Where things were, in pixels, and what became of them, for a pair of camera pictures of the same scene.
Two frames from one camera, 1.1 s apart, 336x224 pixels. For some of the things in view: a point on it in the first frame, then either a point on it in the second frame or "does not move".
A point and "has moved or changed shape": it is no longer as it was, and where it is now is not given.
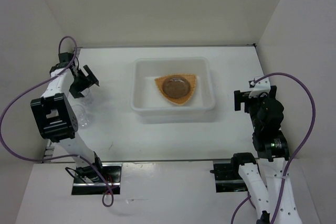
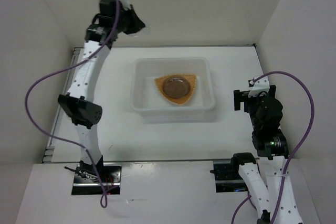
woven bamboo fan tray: [191, 79] does not move
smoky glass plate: [176, 87] does not move
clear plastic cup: [87, 100] has moved or changed shape
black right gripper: [239, 96] does not move
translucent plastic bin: [151, 106] does not move
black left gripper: [88, 81] to [137, 24]
